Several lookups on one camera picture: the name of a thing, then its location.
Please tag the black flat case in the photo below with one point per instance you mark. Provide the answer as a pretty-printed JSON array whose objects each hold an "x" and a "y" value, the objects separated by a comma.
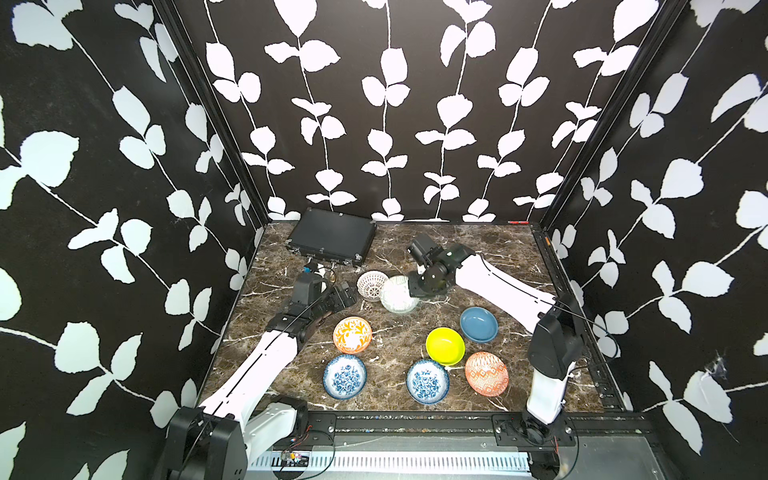
[{"x": 332, "y": 236}]

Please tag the black front rail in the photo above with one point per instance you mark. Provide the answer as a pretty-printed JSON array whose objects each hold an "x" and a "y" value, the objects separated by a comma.
[{"x": 508, "y": 429}]

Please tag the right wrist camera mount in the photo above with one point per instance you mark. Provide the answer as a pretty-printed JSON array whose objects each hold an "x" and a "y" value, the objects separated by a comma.
[{"x": 424, "y": 250}]

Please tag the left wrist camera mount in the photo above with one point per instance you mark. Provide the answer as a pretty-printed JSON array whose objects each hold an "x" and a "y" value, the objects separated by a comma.
[{"x": 309, "y": 286}]

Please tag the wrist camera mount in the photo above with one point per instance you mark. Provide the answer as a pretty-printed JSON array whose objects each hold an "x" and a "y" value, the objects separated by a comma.
[
  {"x": 309, "y": 286},
  {"x": 424, "y": 250}
]

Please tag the white red-patterned bowl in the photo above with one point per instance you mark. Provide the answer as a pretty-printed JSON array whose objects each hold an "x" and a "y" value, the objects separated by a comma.
[{"x": 370, "y": 284}]

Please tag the lime yellow bowl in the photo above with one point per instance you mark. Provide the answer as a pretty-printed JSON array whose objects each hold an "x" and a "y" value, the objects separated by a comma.
[{"x": 445, "y": 346}]

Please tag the white slotted cable duct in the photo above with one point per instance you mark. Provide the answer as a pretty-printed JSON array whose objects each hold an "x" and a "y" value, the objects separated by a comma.
[{"x": 484, "y": 463}]

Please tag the white green-patterned bowl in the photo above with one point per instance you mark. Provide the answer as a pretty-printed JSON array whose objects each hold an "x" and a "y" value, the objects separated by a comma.
[{"x": 395, "y": 296}]

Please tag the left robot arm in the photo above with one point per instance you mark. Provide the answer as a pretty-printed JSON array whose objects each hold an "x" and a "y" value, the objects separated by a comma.
[{"x": 220, "y": 437}]

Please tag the blue-grey bowl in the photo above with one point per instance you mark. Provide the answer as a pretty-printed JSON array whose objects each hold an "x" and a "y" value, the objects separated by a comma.
[{"x": 479, "y": 325}]

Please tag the orange geometric bowl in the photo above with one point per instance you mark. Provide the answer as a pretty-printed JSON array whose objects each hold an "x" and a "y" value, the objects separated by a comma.
[{"x": 486, "y": 374}]

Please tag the blue floral bowl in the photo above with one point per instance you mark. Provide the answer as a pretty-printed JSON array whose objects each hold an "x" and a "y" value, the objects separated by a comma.
[
  {"x": 427, "y": 382},
  {"x": 344, "y": 377}
]

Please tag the orange floral bowl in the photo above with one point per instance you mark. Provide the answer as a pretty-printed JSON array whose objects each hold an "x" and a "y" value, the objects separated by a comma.
[{"x": 352, "y": 335}]

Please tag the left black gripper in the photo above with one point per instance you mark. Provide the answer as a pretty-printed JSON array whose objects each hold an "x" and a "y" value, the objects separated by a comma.
[{"x": 349, "y": 297}]

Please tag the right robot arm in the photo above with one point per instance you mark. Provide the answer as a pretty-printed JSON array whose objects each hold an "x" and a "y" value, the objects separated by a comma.
[{"x": 556, "y": 343}]

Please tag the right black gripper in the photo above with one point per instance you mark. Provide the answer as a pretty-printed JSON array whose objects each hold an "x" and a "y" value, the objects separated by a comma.
[{"x": 415, "y": 290}]

